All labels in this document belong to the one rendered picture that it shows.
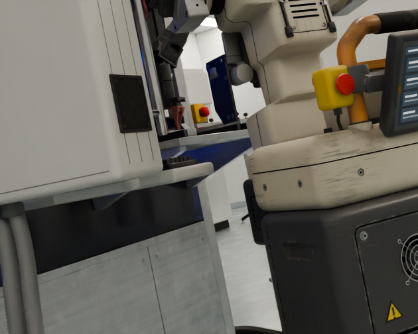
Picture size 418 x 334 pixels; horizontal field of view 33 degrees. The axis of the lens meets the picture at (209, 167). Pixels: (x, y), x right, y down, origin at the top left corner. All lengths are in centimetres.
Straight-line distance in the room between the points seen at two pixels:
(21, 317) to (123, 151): 47
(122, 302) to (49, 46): 99
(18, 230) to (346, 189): 73
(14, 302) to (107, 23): 63
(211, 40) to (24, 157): 1034
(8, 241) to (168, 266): 87
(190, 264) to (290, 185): 127
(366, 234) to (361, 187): 8
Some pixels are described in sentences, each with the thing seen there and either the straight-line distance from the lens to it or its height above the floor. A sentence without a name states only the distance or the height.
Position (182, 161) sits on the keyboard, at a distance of 162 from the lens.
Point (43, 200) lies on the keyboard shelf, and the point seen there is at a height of 79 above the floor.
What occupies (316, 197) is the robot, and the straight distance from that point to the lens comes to 118.
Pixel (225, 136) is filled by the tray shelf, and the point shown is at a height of 87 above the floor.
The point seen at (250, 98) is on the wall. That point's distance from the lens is 1136.
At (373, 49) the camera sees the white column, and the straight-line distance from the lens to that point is 371.
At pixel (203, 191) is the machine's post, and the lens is 259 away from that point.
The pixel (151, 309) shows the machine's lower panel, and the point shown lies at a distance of 228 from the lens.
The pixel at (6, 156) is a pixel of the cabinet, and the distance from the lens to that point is 150.
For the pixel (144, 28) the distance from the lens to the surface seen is 156.
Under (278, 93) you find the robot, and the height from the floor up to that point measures 92.
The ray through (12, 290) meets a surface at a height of 61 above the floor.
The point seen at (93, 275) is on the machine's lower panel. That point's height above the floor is 55.
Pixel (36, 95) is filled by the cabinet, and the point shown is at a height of 100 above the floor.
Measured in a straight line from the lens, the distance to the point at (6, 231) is 161.
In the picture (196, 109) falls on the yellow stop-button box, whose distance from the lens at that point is 264.
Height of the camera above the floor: 80
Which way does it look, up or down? level
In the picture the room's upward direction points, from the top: 11 degrees counter-clockwise
